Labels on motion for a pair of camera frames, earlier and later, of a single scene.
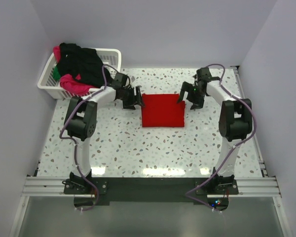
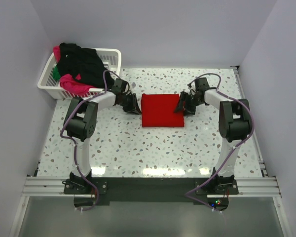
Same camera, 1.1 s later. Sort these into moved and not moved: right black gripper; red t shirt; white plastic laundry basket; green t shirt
Moved: right black gripper
Not moved: green t shirt; red t shirt; white plastic laundry basket
